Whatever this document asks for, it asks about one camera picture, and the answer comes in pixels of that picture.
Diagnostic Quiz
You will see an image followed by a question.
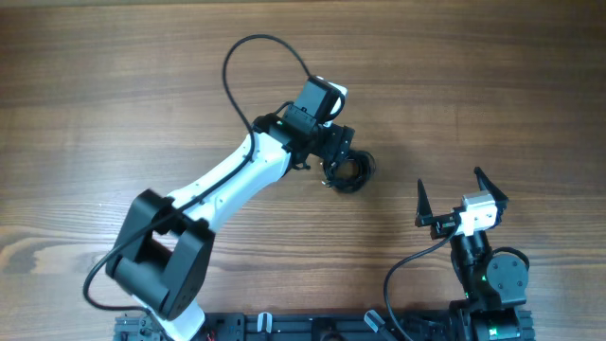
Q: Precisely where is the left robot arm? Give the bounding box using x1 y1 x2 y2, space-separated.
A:
105 76 354 340

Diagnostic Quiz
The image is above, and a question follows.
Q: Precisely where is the thick black usb cable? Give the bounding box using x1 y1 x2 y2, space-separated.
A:
320 149 378 194

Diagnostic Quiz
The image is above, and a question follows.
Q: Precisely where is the left camera black cable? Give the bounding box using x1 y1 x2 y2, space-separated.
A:
82 33 313 314

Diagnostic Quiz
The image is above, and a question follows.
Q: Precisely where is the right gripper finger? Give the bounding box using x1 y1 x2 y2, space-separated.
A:
415 179 434 227
473 167 508 208

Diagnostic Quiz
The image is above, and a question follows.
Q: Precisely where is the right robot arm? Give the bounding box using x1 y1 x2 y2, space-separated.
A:
416 168 536 341

